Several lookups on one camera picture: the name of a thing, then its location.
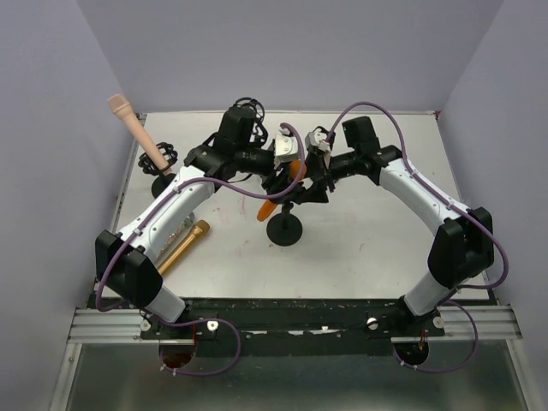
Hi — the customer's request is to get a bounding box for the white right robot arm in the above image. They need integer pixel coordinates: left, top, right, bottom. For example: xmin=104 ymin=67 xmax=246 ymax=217
xmin=305 ymin=116 xmax=494 ymax=336

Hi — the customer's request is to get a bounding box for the orange microphone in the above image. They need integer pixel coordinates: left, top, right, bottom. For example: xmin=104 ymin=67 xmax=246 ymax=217
xmin=256 ymin=161 xmax=307 ymax=223

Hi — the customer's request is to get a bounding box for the black tripod microphone stand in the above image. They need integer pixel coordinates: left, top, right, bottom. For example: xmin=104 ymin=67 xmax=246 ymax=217
xmin=233 ymin=97 xmax=269 ymax=149

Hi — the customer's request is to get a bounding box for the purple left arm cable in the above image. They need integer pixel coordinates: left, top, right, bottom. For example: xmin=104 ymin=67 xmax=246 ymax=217
xmin=94 ymin=122 xmax=307 ymax=378

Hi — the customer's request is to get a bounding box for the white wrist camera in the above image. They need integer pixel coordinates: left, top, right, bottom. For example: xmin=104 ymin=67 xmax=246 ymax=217
xmin=305 ymin=131 xmax=331 ymax=154
xmin=273 ymin=133 xmax=300 ymax=167

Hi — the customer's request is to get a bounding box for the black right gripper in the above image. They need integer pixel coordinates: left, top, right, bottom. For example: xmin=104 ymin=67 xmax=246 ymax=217
xmin=294 ymin=150 xmax=360 ymax=205

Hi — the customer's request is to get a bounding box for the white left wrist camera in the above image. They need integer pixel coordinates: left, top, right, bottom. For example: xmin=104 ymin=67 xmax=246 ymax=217
xmin=273 ymin=133 xmax=300 ymax=167

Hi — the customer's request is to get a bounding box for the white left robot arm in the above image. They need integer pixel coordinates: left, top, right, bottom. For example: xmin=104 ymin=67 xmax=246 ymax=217
xmin=95 ymin=104 xmax=305 ymax=338

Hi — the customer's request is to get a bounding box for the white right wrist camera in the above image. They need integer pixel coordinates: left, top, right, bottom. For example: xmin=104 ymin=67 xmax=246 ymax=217
xmin=305 ymin=131 xmax=331 ymax=154

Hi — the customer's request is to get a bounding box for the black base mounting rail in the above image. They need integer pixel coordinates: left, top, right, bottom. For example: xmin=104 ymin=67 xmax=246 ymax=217
xmin=140 ymin=298 xmax=444 ymax=357

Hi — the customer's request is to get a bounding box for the black round-base shock-mount stand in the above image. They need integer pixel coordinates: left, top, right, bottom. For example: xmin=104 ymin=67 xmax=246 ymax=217
xmin=138 ymin=142 xmax=178 ymax=199

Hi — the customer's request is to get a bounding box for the black round-base orange-mic stand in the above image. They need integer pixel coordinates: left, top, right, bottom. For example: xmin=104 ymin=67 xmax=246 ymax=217
xmin=266 ymin=182 xmax=329 ymax=247

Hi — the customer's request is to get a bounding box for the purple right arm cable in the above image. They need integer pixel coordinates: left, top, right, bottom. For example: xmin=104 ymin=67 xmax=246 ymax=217
xmin=327 ymin=101 xmax=510 ymax=372

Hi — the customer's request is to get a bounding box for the black round-base clip stand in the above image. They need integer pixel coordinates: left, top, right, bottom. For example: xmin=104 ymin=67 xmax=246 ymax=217
xmin=313 ymin=126 xmax=336 ymax=145

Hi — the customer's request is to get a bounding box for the pink beige microphone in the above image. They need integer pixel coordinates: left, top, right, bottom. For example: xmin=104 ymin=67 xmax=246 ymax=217
xmin=107 ymin=94 xmax=165 ymax=167

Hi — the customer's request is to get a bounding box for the gold microphone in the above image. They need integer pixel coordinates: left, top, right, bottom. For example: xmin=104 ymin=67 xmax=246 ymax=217
xmin=158 ymin=220 xmax=211 ymax=277

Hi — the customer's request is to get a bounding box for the glitter silver-head microphone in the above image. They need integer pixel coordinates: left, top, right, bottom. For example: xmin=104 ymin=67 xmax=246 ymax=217
xmin=158 ymin=212 xmax=195 ymax=257

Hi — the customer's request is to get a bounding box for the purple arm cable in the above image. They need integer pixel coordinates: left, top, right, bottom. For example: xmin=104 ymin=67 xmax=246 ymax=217
xmin=94 ymin=122 xmax=307 ymax=378
xmin=327 ymin=101 xmax=510 ymax=372

